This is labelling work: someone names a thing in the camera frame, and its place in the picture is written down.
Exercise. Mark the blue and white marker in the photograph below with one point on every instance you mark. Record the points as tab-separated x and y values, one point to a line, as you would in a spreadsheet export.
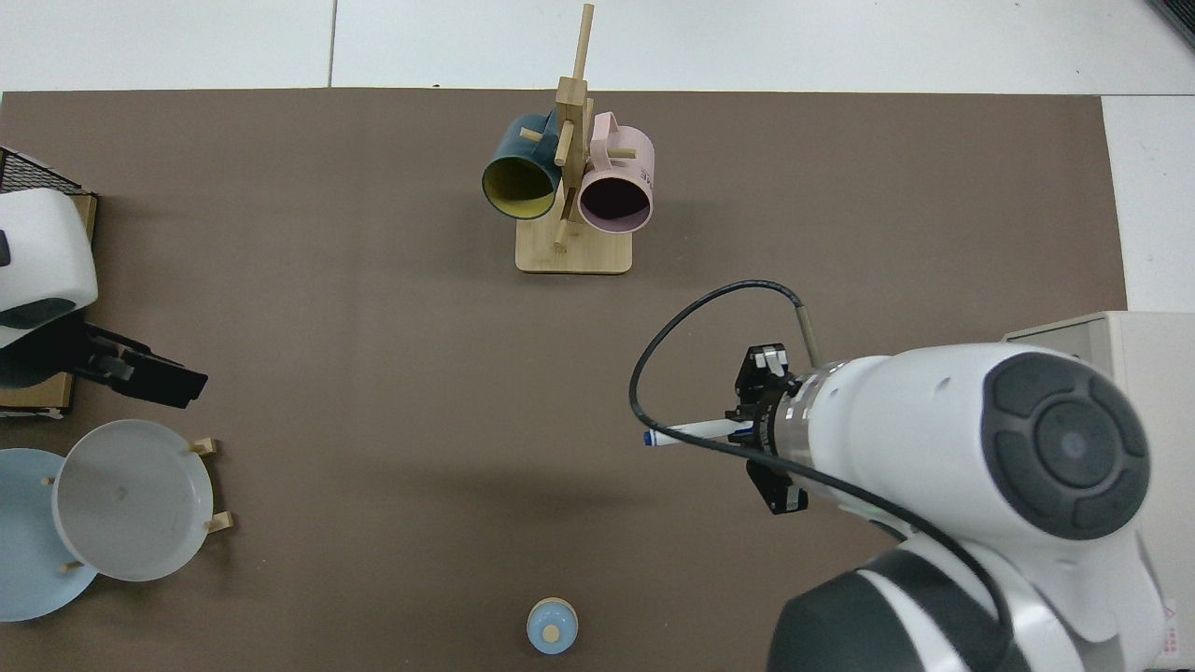
691	430

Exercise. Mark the wooden plate rack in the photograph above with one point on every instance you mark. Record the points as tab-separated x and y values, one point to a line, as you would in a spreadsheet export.
203	446

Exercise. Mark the grey plate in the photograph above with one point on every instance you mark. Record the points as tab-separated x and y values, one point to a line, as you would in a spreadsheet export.
131	499

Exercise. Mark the light blue plate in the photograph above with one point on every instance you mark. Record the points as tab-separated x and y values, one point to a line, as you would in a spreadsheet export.
23	541

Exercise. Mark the wooden cup stand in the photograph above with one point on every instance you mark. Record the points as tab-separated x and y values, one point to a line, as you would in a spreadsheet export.
574	254

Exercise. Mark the pink cup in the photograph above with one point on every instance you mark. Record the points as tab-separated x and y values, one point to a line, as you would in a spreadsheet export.
630	154

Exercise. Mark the brown table cloth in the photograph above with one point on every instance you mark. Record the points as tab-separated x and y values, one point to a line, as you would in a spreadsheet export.
420	392

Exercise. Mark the small blue round bell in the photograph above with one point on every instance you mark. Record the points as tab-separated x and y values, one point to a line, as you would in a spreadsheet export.
552	625

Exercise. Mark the dark teal cup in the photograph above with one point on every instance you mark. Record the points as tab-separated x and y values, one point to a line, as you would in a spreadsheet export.
513	154

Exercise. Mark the pale toaster oven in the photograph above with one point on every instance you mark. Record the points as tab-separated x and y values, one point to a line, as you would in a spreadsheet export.
1158	336

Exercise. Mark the dark grey equipment corner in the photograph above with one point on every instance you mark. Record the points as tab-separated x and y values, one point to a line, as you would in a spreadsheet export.
1178	17

